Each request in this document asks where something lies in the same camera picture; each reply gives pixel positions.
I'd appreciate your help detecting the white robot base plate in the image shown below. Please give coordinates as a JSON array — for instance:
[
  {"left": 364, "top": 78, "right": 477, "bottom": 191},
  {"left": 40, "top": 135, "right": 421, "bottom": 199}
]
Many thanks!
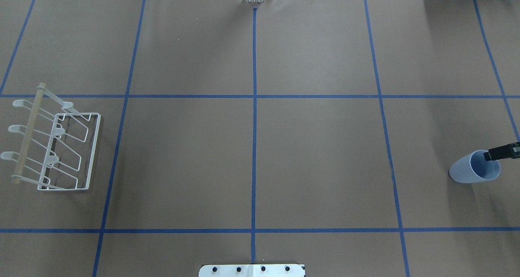
[{"left": 198, "top": 264, "right": 306, "bottom": 277}]

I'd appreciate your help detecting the light blue plastic cup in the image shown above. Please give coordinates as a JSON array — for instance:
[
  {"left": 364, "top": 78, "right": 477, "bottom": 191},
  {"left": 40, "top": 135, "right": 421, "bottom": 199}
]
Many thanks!
[{"left": 448, "top": 150, "right": 502, "bottom": 184}]

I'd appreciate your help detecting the white wire cup holder rack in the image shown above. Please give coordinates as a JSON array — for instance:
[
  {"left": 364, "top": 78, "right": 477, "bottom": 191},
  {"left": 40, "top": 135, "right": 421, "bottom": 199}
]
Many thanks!
[{"left": 1, "top": 83, "right": 102, "bottom": 192}]

